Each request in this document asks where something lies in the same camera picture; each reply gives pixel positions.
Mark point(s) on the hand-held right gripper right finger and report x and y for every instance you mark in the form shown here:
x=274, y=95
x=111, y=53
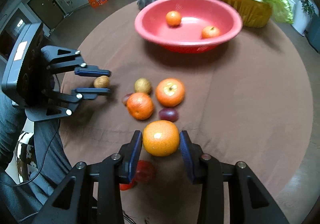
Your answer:
x=186, y=156

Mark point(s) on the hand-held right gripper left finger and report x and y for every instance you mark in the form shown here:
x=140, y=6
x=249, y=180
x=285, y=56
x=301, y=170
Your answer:
x=133, y=156

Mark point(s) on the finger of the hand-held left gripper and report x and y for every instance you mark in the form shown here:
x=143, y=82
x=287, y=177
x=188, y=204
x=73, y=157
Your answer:
x=92, y=72
x=95, y=91

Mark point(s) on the brown kiwi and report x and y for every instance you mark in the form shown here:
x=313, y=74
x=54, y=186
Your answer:
x=101, y=82
x=143, y=86

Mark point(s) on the large orange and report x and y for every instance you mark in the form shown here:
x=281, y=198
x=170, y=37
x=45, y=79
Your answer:
x=161, y=139

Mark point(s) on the purple plum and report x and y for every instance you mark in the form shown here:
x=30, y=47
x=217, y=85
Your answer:
x=125, y=99
x=169, y=114

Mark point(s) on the medium orange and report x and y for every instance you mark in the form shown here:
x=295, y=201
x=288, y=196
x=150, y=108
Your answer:
x=140, y=106

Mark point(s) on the orange persimmon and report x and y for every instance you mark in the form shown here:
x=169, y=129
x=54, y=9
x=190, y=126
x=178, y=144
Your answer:
x=170, y=92

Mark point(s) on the small orange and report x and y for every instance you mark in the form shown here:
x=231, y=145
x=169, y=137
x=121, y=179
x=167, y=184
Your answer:
x=173, y=18
x=210, y=32

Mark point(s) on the red plastic basin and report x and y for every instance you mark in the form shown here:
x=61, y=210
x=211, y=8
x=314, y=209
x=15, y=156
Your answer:
x=190, y=28

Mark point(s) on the person's grey trousers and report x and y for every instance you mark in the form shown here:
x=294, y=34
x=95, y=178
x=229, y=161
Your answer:
x=10, y=126

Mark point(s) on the dark wooden door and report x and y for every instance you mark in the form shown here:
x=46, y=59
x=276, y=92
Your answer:
x=46, y=9

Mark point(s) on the cow print cushion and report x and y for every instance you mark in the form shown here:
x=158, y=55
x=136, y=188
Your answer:
x=25, y=149

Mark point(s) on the broad-leaf plant in blue pot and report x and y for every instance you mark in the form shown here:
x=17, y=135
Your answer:
x=315, y=31

